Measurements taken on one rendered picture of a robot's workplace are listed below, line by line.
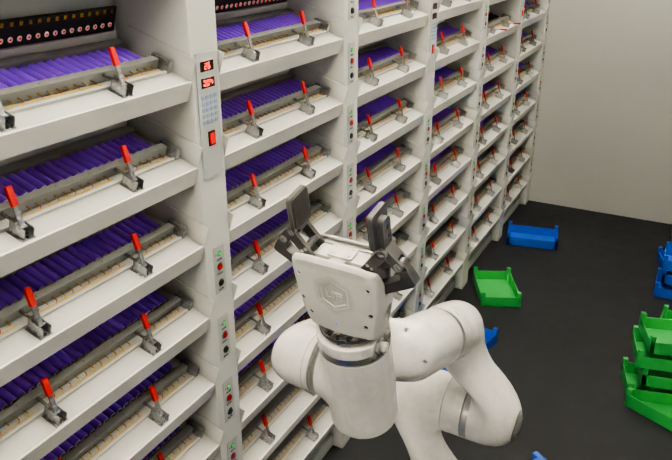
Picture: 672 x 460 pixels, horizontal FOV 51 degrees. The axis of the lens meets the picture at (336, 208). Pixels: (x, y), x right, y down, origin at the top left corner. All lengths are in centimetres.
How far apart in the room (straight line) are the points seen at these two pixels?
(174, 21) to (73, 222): 47
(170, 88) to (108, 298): 44
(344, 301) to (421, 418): 56
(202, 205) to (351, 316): 91
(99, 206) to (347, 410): 72
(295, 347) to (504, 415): 47
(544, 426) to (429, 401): 174
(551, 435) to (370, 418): 211
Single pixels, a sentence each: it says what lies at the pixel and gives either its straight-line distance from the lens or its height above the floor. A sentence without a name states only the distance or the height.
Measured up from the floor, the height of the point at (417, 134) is 103.
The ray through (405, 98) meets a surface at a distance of 282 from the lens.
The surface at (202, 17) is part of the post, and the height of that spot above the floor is 163.
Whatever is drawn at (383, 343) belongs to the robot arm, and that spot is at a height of 138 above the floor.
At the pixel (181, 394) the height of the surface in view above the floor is 75.
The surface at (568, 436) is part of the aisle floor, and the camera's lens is 295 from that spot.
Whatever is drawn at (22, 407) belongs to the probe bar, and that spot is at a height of 97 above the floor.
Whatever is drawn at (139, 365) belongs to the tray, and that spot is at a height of 93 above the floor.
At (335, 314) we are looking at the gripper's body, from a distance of 76.
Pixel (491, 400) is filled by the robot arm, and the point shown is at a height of 109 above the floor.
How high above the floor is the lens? 180
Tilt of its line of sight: 22 degrees down
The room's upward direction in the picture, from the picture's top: straight up
